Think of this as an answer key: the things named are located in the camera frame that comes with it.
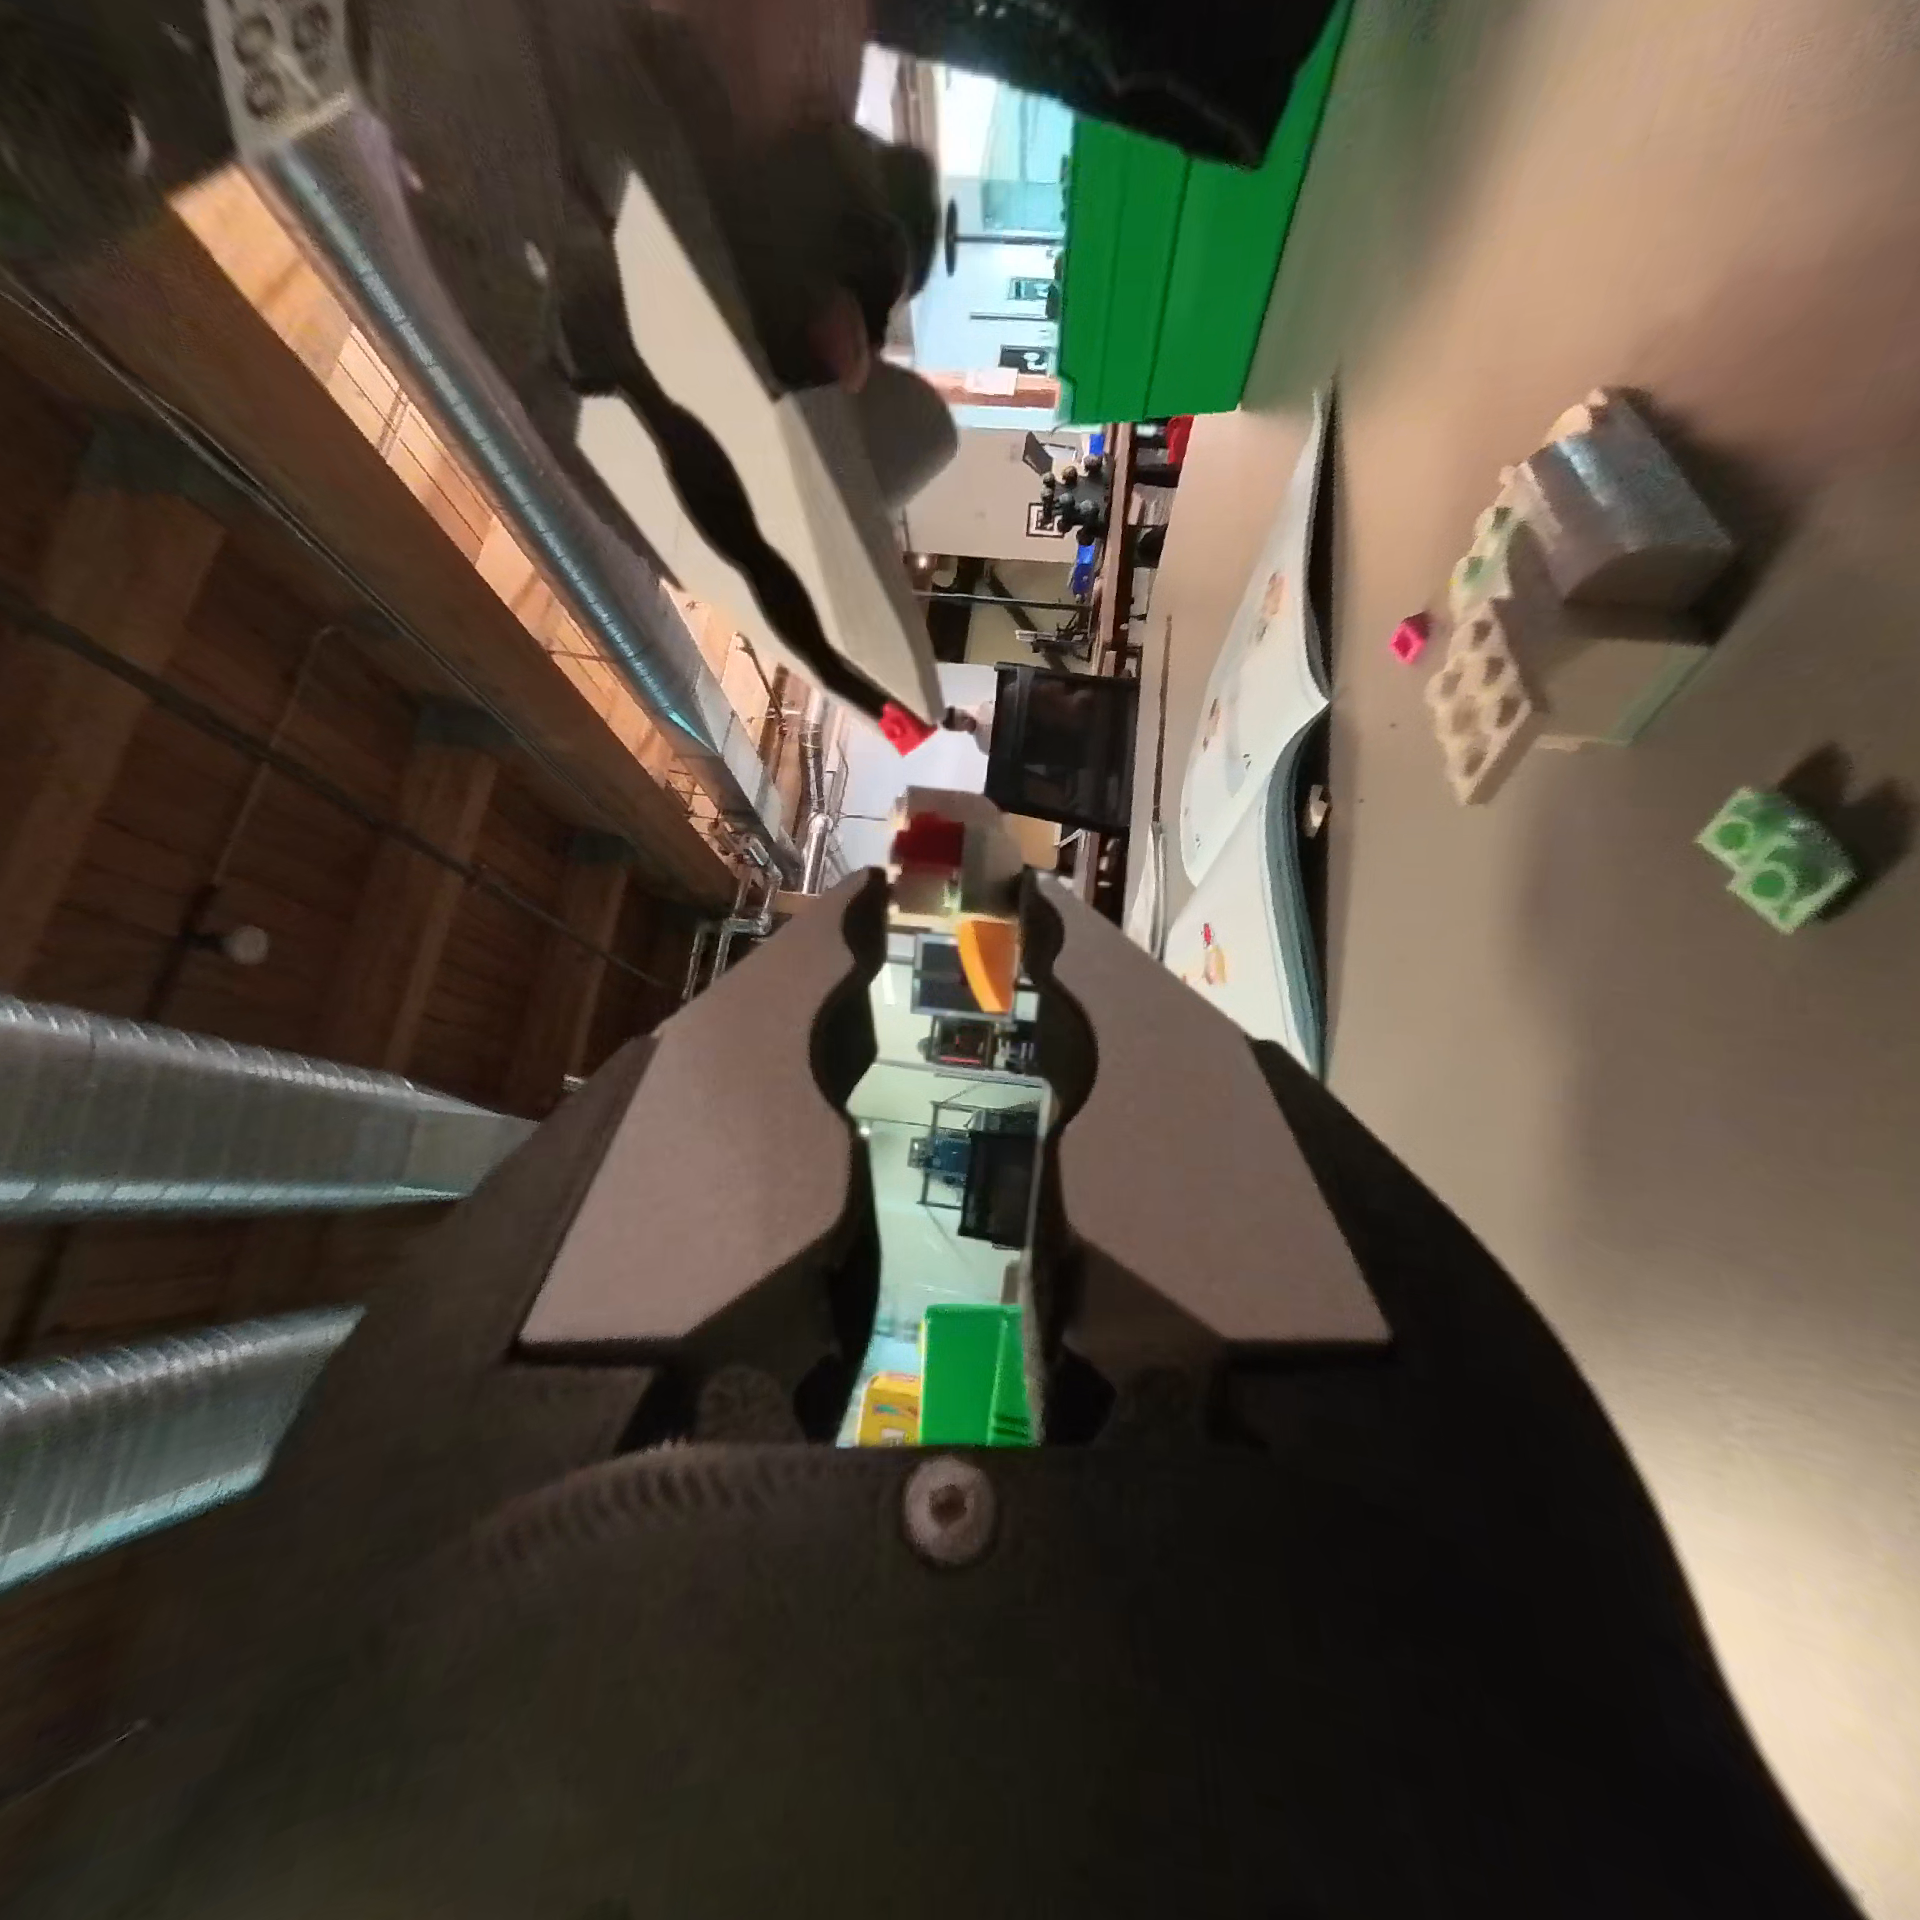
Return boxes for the long silver ceiling duct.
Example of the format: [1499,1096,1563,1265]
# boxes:
[246,112,812,903]

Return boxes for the white toy brick block assembly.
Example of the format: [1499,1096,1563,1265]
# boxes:
[1424,387,1740,809]

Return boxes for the white toy brick head assembly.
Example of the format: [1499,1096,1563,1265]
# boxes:
[884,786,1040,1024]

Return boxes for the person's right forearm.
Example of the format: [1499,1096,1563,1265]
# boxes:
[873,0,1326,170]

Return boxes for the person's right hand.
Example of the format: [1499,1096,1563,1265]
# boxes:
[753,129,941,397]

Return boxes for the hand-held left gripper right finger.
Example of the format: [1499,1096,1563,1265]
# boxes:
[1017,873,1392,1366]

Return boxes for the black monitor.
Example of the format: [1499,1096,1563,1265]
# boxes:
[988,663,1137,830]

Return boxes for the stacked green plastic bins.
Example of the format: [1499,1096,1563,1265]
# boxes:
[1053,0,1355,426]

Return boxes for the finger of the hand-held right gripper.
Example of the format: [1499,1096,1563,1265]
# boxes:
[574,375,903,736]
[613,160,964,730]

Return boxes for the green plastic bin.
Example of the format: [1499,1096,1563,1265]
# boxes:
[919,1304,1040,1453]

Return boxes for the instruction booklet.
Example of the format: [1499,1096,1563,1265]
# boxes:
[1124,387,1339,1086]

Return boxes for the small green toy brick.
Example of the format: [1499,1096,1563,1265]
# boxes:
[1696,784,1863,937]

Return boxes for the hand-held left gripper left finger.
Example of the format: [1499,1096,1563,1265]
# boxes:
[513,866,893,1369]

